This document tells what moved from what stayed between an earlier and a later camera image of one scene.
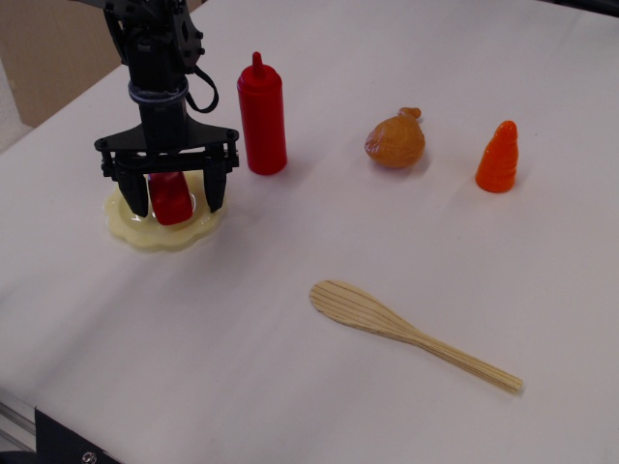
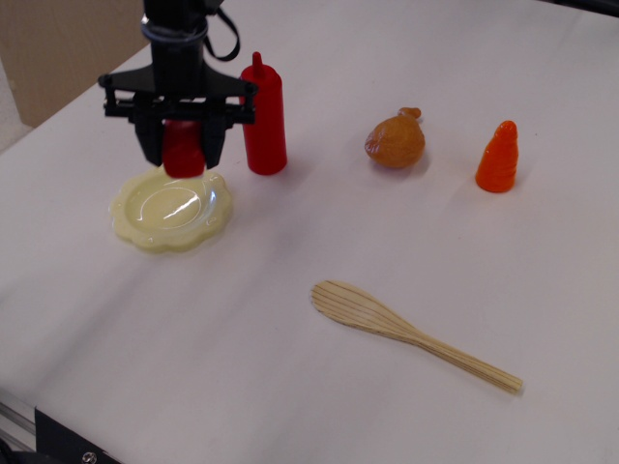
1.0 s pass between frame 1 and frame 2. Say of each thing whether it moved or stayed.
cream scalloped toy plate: stayed
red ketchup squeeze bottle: stayed
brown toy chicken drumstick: stayed
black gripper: moved
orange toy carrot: stayed
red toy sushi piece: moved
